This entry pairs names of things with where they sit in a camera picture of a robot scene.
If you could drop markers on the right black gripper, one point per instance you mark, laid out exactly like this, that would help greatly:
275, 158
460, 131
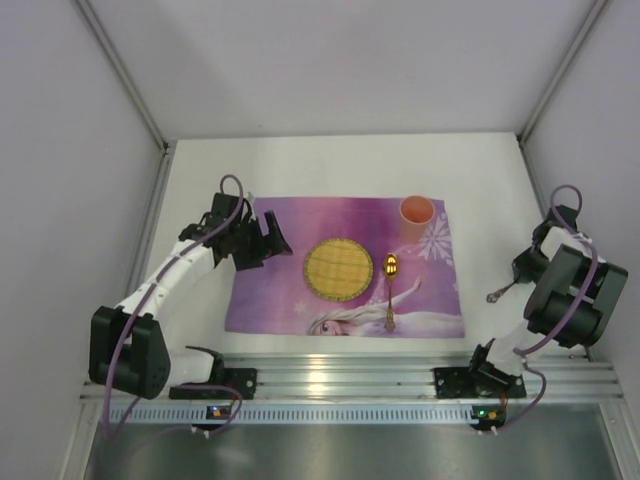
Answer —
520, 270

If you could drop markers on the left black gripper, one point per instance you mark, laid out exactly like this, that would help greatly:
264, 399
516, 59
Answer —
255, 245

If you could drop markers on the purple Frozen placemat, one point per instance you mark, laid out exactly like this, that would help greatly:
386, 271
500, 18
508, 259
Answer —
413, 288

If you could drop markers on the yellow round woven coaster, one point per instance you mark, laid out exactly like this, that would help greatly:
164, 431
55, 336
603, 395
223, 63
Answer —
338, 269

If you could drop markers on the gold fork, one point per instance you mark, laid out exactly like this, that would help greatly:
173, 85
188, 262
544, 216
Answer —
390, 269

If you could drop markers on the pink plastic cup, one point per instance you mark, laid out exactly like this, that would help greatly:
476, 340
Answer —
416, 213

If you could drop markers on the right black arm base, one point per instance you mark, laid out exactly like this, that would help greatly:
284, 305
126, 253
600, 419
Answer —
470, 382

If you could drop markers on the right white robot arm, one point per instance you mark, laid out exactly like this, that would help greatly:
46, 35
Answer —
571, 304

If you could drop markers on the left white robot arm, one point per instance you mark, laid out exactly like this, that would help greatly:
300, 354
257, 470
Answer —
129, 347

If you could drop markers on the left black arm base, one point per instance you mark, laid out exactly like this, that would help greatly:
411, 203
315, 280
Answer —
234, 383

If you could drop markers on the aluminium mounting rail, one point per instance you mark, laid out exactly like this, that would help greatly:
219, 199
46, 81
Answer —
343, 377

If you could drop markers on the perforated grey cable duct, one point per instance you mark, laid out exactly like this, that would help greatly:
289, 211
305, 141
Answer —
263, 414

